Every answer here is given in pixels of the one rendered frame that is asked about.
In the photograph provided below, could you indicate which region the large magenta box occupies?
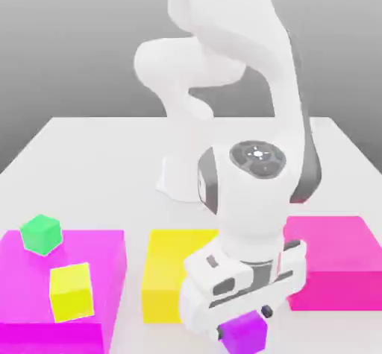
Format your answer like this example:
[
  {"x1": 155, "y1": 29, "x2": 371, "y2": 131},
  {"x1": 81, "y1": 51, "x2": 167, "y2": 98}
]
[{"x1": 0, "y1": 229, "x2": 128, "y2": 354}]

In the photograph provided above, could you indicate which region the small yellow cube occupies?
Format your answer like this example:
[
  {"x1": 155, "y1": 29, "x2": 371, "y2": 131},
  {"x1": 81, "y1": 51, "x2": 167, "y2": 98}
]
[{"x1": 49, "y1": 262, "x2": 96, "y2": 324}]

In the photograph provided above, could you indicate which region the large yellow box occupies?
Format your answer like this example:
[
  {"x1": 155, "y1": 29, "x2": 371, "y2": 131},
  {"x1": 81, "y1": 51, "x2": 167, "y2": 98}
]
[{"x1": 142, "y1": 229, "x2": 221, "y2": 325}]

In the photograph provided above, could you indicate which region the small purple cube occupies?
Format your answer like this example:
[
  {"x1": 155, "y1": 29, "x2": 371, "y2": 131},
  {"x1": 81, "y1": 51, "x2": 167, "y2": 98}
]
[{"x1": 219, "y1": 310, "x2": 269, "y2": 354}]

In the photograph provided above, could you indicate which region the small green cube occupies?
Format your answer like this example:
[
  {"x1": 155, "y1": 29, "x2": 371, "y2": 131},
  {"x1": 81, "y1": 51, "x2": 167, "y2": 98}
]
[{"x1": 19, "y1": 214, "x2": 64, "y2": 257}]

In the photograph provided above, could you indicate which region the large pink box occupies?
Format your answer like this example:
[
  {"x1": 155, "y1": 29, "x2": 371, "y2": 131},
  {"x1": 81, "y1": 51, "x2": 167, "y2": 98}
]
[{"x1": 282, "y1": 215, "x2": 382, "y2": 312}]

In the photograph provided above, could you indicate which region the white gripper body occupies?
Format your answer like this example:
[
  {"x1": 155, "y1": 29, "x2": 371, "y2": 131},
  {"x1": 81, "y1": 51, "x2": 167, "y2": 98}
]
[{"x1": 179, "y1": 239, "x2": 307, "y2": 341}]

